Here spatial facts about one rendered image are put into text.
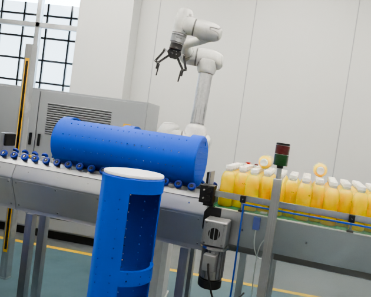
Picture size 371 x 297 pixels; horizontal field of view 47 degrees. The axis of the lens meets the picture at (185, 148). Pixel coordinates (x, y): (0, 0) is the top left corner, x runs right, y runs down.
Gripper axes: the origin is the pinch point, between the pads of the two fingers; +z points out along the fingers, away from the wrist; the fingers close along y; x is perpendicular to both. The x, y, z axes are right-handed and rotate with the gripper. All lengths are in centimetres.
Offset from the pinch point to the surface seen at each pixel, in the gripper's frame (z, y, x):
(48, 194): 86, -48, -5
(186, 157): 41, 19, -38
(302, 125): -10, 178, 224
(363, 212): 41, 100, -75
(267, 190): 44, 61, -54
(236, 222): 63, 49, -60
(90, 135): 45, -33, -14
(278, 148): 23, 51, -79
